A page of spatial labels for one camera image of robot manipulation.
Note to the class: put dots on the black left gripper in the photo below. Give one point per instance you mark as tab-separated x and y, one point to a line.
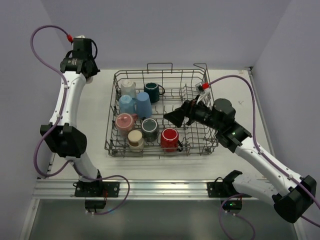
81	46

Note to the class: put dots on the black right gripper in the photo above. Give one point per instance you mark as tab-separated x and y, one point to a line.
187	111

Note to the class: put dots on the blue plastic tumbler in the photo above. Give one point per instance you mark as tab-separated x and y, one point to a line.
143	105

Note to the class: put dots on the light blue faceted mug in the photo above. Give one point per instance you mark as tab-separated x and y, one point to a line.
127	104

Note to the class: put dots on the pink ghost pattern mug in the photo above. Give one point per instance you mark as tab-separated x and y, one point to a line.
125	123

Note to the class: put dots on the white faceted ceramic mug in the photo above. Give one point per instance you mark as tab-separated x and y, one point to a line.
128	87

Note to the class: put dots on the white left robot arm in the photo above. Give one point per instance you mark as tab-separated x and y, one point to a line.
61	133

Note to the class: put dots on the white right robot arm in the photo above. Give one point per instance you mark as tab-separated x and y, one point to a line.
288	192

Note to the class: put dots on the red mug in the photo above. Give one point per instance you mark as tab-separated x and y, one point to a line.
169	141

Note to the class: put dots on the dark grey mug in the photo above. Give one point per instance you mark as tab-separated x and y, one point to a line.
150	129

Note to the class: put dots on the dark green mug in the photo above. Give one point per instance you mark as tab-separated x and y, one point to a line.
154	90

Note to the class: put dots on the cream and brown mug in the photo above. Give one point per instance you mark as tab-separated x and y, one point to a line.
136	141

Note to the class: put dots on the right black controller box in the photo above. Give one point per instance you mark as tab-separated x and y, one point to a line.
233	205

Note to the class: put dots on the black controller box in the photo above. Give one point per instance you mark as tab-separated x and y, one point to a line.
233	205
94	205

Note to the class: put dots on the left black controller box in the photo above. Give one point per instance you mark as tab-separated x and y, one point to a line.
94	205

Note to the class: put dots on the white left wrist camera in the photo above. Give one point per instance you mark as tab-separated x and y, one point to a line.
80	36

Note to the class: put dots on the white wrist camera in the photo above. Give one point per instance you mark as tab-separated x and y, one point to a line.
203	89
80	36

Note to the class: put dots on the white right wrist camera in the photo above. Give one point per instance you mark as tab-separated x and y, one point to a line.
203	89

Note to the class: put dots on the grey wire dish rack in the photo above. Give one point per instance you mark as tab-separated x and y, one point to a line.
179	86

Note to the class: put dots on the aluminium mounting rail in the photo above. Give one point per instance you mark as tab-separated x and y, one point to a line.
63	189

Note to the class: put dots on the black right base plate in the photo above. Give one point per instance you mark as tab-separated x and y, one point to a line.
218	189

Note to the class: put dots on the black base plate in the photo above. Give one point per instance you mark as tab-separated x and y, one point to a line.
218	189
97	189

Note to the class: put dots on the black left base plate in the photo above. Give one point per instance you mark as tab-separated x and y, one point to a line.
97	189

